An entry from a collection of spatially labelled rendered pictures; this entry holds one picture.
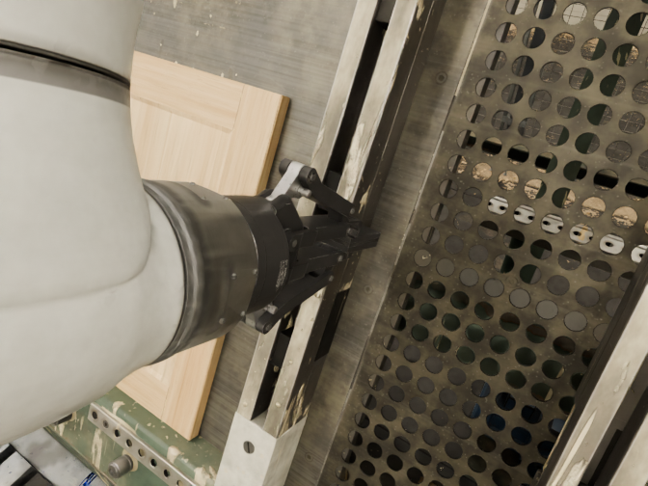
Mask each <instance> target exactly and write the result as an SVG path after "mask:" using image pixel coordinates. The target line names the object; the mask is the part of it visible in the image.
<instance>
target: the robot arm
mask: <svg viewBox="0 0 648 486"><path fill-rule="evenodd" d="M144 1H145V0H0V446H3V445H5V444H8V443H10V442H12V441H15V440H17V439H19V438H21V437H24V436H26V435H28V434H30V433H32V432H35V431H37V430H39V429H41V428H44V427H45V426H47V425H49V424H51V423H54V422H56V421H58V420H60V419H62V418H64V417H66V416H68V415H70V414H72V413H74V412H76V411H78V410H79V409H81V408H83V407H85V406H87V405H89V404H91V403H93V402H94V401H96V400H98V399H99V398H100V397H102V396H103V395H104V394H106V393H107V392H109V391H110V390H111V389H112V388H114V387H115V386H116V385H117V384H118V383H119V382H120V381H121V380H122V379H123V378H125V377H126V376H128V375H129V374H131V373H132V372H134V371H135V370H138V369H140V368H142V367H144V366H149V365H155V364H158V363H160V362H163V361H165V360H167V359H169V358H171V357H172V356H173V355H175V354H177V353H179V352H182V351H185V350H187V349H190V348H192V347H195V346H198V345H200V344H203V343H206V342H208V341H211V340H213V339H215V338H219V337H221V336H223V335H225V334H226V333H228V332H229V331H230V330H231V329H232V328H234V327H235V326H236V325H237V324H238V322H239V321H242V322H243V323H245V324H247V325H249V326H250V327H252V328H254V329H256V330H257V331H259V332H261V333H263V334H264V335H265V334H267V333H268V332H269V331H270V330H271V329H272V328H273V327H274V326H275V324H276V323H277V322H278V321H279V320H280V319H281V318H282V317H283V316H284V315H285V314H287V313H288V312H290V311H292V310H293V309H294V308H296V307H297V306H299V305H300V304H302V303H303V302H304V301H306V300H307V299H309V298H310V297H311V296H312V295H313V294H315V293H316V292H318V291H319V290H321V289H322V288H323V287H325V286H326V285H328V284H329V283H330V282H331V281H332V280H333V278H334V272H333V271H331V270H332V268H333V266H334V265H338V264H339V263H340V262H341V261H342V260H344V259H348V258H350V257H351V256H352V255H353V252H355V251H359V250H363V249H368V248H372V247H376V245H377V242H378V239H379V237H380V234H381V232H379V231H377V230H375V229H371V228H368V227H366V226H363V225H362V223H363V222H362V221H361V220H359V219H356V218H354V217H351V216H352V215H353V214H354V212H355V205H354V204H353V203H351V202H350V201H348V200H347V199H345V198H344V197H342V196H341V195H339V194H338V193H336V192H335V191H333V190H331V189H330V188H328V187H327V186H325V185H324V184H322V182H321V180H320V178H319V175H318V173H317V171H316V169H315V168H313V167H310V166H307V165H304V164H302V163H299V162H296V161H294V160H291V159H288V158H284V159H283V160H282V161H281V163H280V165H279V173H280V175H281V177H282V179H281V181H280V182H279V184H278V185H277V187H276V188H275V189H265V190H263V191H261V192H260V193H259V194H257V195H255V196H243V195H221V194H219V193H216V192H214V191H212V190H209V189H207V188H205V187H202V186H200V185H198V184H196V183H195V182H187V181H169V180H154V179H145V178H141V176H140V172H139V167H138V162H137V157H136V152H135V147H134V142H133V133H132V123H131V109H130V86H131V72H132V64H133V54H134V46H135V40H136V36H137V31H138V27H139V23H140V19H141V15H142V12H143V7H144ZM302 196H303V197H305V198H307V199H309V200H311V201H313V202H315V203H318V204H319V205H321V206H323V207H325V208H327V209H329V212H328V215H312V216H299V214H298V212H297V210H296V208H295V206H294V204H293V202H292V198H296V199H300V198H301V197H302ZM318 241H320V242H318ZM321 242H322V243H321ZM323 243H325V244H323Z"/></svg>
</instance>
